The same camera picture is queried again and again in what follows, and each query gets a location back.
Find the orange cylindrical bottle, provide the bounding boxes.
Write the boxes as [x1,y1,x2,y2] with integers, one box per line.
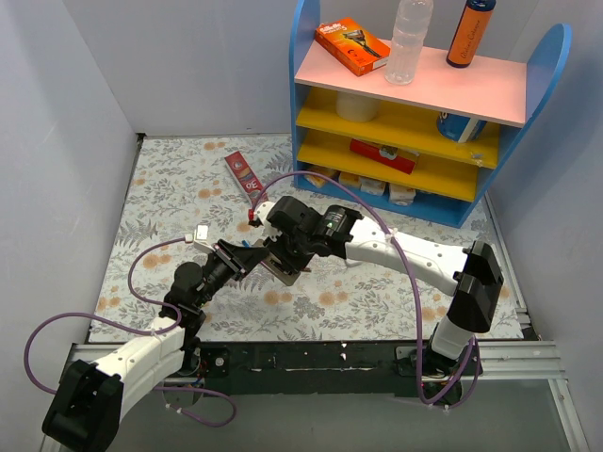
[446,0,497,68]

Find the floral table mat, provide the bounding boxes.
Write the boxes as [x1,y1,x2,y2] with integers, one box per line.
[88,135,525,343]

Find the yellow white pack middle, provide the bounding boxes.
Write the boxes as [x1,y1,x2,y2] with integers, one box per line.
[338,171,386,196]

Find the white paper roll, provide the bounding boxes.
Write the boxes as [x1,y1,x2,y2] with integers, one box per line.
[335,91,381,122]

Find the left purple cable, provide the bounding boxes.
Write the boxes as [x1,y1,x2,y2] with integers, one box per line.
[23,234,238,428]

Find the purple cable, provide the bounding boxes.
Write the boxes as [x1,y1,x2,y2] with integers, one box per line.
[23,234,238,428]
[252,170,482,407]

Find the yellow soap pack left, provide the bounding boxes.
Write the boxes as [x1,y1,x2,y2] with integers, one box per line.
[303,165,338,187]

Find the orange razor box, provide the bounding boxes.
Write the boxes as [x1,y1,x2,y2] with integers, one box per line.
[315,17,390,76]

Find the red box on shelf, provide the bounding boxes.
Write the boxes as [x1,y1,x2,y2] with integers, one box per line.
[350,139,419,174]

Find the clear plastic bottle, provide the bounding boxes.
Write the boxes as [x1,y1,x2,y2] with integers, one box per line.
[384,0,433,85]

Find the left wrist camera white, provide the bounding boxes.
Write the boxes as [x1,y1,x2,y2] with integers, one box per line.
[193,224,213,254]

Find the aluminium rail frame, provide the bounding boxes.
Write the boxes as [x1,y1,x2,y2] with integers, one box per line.
[84,329,588,451]

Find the red toothpaste box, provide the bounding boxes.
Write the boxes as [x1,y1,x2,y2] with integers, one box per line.
[224,152,268,204]

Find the white pack right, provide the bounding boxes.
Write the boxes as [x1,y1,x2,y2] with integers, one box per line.
[388,184,416,206]

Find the blue white can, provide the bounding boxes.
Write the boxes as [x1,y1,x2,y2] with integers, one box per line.
[436,112,487,143]

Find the grey remote control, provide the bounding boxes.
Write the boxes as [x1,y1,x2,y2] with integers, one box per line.
[254,239,301,286]

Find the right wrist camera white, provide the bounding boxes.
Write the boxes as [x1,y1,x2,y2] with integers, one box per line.
[248,201,281,240]

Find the black base bar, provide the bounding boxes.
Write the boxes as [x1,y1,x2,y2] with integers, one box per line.
[146,339,481,399]

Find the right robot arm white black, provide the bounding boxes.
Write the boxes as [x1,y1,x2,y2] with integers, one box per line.
[254,196,504,375]

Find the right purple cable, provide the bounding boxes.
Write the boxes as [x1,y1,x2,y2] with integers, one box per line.
[252,170,482,407]

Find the blue shelf unit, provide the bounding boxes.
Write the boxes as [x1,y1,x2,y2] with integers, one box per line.
[288,1,572,227]

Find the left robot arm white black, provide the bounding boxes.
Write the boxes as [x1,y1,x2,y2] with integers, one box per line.
[41,240,269,451]

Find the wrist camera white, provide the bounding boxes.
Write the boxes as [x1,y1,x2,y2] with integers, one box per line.
[248,201,281,240]
[193,224,213,254]

